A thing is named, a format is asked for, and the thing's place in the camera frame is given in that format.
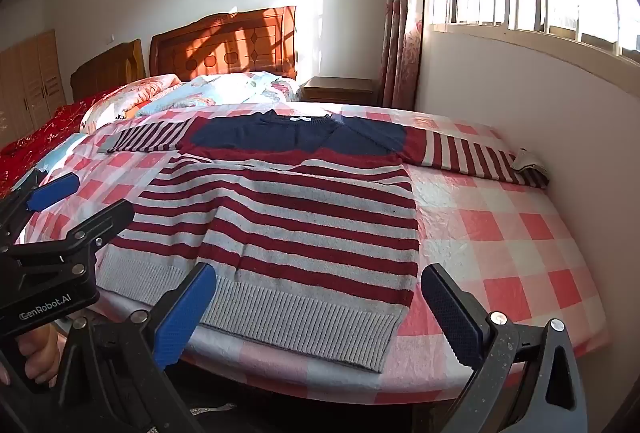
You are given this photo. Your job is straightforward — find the pink floral curtain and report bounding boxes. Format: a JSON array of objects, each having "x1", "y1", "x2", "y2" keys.
[{"x1": 380, "y1": 0, "x2": 426, "y2": 111}]

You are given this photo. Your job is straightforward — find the large carved wooden headboard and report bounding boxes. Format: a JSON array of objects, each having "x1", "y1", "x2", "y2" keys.
[{"x1": 149, "y1": 6, "x2": 298, "y2": 81}]

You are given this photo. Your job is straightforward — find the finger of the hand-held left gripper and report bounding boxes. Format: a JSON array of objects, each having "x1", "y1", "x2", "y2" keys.
[
  {"x1": 0, "y1": 199, "x2": 136, "y2": 284},
  {"x1": 0, "y1": 169, "x2": 81, "y2": 241}
]

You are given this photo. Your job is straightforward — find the wooden nightstand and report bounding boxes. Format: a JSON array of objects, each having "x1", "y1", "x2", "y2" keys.
[{"x1": 301, "y1": 77, "x2": 376, "y2": 106}]

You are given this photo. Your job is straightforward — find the small dark wooden headboard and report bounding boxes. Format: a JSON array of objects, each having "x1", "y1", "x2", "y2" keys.
[{"x1": 70, "y1": 39, "x2": 147, "y2": 101}]

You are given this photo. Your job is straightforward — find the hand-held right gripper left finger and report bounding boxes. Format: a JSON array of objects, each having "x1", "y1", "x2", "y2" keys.
[{"x1": 20, "y1": 263, "x2": 218, "y2": 433}]

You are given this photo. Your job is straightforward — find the pink floral pillow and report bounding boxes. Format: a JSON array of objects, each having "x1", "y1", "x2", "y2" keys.
[{"x1": 80, "y1": 74, "x2": 182, "y2": 134}]

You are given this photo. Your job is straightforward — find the red patterned blanket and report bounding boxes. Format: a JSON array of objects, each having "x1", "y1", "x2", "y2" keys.
[{"x1": 0, "y1": 85, "x2": 126, "y2": 194}]

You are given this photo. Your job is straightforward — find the bed with pink checkered sheet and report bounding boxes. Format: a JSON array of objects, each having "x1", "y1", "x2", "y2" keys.
[{"x1": 15, "y1": 100, "x2": 613, "y2": 406}]

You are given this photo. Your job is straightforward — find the red grey striped sweater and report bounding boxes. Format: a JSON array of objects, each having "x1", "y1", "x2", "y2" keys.
[{"x1": 97, "y1": 109, "x2": 551, "y2": 374}]

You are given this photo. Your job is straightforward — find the light blue floral quilt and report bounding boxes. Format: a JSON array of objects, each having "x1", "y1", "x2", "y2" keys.
[{"x1": 135, "y1": 72, "x2": 303, "y2": 117}]

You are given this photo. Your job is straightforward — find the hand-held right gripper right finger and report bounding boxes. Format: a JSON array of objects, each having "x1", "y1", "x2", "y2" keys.
[{"x1": 421, "y1": 263, "x2": 588, "y2": 433}]

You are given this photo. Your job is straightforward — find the light wooden wardrobe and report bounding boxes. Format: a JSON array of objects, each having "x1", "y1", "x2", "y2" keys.
[{"x1": 0, "y1": 29, "x2": 67, "y2": 148}]

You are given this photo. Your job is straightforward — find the person's left hand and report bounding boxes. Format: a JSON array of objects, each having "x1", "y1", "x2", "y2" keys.
[{"x1": 17, "y1": 319, "x2": 69, "y2": 386}]

